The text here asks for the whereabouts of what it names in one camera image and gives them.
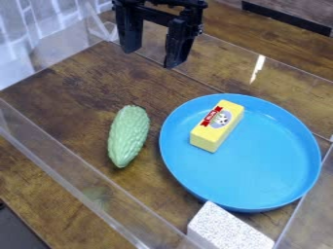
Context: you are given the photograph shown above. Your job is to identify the white speckled foam block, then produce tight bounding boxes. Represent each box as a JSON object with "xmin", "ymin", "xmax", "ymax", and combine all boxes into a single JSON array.
[{"xmin": 187, "ymin": 201, "xmax": 274, "ymax": 249}]

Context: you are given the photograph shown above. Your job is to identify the yellow butter block toy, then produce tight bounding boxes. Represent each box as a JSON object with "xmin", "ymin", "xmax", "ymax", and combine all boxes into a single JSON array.
[{"xmin": 190, "ymin": 100, "xmax": 245, "ymax": 153}]

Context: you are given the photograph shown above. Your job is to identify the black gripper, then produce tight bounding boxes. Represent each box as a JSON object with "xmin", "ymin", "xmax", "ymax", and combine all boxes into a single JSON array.
[{"xmin": 114, "ymin": 0, "xmax": 209, "ymax": 69}]

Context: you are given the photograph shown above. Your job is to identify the clear acrylic enclosure wall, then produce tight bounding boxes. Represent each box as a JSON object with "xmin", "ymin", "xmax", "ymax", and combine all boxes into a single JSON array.
[{"xmin": 0, "ymin": 2, "xmax": 333, "ymax": 249}]

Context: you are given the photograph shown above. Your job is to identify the blue round tray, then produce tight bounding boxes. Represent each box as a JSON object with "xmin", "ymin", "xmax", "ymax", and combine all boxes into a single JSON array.
[{"xmin": 159, "ymin": 93, "xmax": 321, "ymax": 213}]

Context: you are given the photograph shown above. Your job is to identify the green bitter gourd toy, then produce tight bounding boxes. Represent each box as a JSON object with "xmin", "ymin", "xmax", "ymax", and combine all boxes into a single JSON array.
[{"xmin": 108, "ymin": 105, "xmax": 150, "ymax": 168}]

